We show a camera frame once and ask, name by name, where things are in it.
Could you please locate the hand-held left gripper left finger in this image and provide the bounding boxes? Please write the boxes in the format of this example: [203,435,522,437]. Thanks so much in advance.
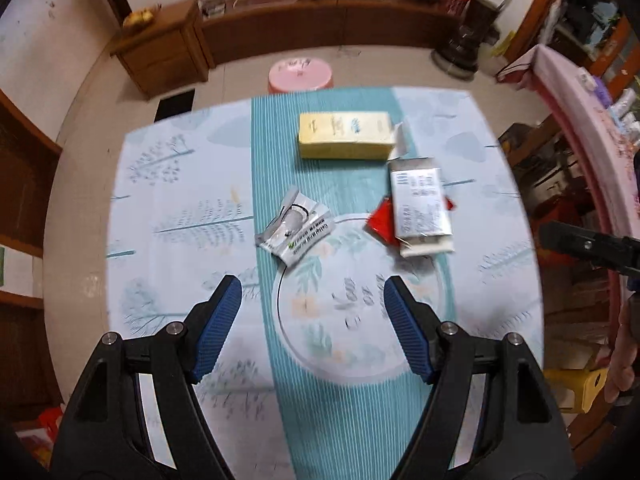
[50,274,243,480]

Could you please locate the wooden shelf unit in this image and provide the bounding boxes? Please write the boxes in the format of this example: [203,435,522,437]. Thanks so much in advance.
[0,89,65,413]

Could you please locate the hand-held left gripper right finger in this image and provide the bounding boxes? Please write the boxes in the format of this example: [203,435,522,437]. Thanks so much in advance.
[382,275,576,480]

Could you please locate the pink round stool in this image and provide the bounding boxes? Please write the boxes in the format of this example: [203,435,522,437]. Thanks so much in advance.
[267,57,337,94]

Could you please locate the person's right hand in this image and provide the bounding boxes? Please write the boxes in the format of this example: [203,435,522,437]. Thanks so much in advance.
[604,294,640,406]

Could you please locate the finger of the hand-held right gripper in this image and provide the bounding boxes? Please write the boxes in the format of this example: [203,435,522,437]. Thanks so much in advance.
[539,220,640,279]

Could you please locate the long low wooden cabinet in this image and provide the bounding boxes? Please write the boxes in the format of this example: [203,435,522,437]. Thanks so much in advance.
[194,0,483,68]

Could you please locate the black floor mat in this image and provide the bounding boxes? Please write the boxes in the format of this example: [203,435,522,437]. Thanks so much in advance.
[153,88,196,122]

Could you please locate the yellow cardboard box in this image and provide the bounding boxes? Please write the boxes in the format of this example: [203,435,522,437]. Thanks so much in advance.
[298,111,399,161]

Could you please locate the printed tablecloth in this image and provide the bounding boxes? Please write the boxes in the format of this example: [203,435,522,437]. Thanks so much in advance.
[105,85,546,480]

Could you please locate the yellow plastic stool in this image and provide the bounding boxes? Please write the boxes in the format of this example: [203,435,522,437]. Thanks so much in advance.
[544,366,612,414]

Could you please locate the black round heater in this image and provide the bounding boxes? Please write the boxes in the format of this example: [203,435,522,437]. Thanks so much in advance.
[431,22,496,80]

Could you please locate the small wooden cabinet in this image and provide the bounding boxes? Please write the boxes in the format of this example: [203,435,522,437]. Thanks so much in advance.
[110,0,211,100]

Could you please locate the yellow fruit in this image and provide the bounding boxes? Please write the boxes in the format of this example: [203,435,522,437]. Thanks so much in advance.
[123,9,156,29]

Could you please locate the silver foil packet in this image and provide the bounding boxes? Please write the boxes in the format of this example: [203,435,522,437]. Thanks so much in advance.
[387,122,457,258]

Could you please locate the red wrapper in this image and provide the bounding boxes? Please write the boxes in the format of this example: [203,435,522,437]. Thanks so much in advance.
[367,196,458,247]

